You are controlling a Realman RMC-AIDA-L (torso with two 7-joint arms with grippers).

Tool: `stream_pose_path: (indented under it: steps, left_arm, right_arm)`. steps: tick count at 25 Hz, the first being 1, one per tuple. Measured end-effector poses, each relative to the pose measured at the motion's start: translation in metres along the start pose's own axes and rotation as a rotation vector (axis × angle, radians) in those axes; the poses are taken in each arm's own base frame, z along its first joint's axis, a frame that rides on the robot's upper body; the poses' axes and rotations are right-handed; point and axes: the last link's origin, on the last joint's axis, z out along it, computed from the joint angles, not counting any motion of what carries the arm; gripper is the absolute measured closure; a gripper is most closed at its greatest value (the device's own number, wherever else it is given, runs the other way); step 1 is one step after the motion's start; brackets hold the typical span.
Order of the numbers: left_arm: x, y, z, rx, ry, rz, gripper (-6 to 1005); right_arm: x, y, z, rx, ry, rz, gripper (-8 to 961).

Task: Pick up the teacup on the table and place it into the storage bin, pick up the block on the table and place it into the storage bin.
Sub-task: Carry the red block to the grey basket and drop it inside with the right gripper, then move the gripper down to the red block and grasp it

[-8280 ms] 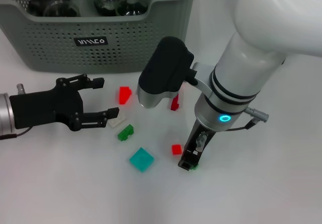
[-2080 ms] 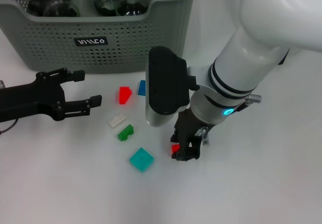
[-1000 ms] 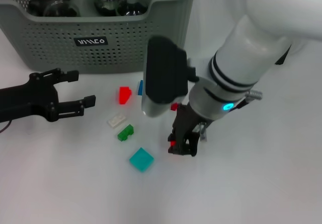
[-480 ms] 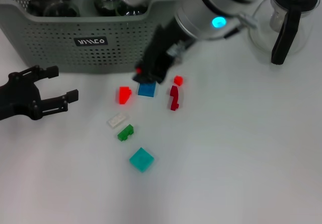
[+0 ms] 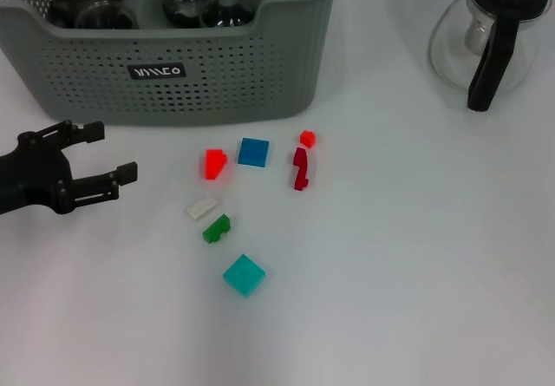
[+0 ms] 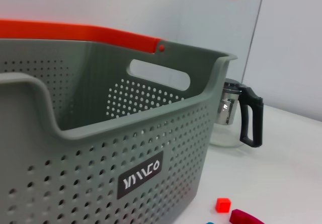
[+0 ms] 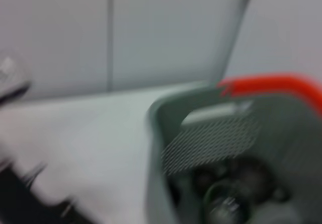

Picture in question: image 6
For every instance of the dark red brick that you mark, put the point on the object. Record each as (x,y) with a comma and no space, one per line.
(244,216)

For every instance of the small red brick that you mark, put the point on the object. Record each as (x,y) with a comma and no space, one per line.
(223,205)

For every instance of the grey-green perforated storage bin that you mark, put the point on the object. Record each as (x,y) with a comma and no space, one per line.
(100,146)

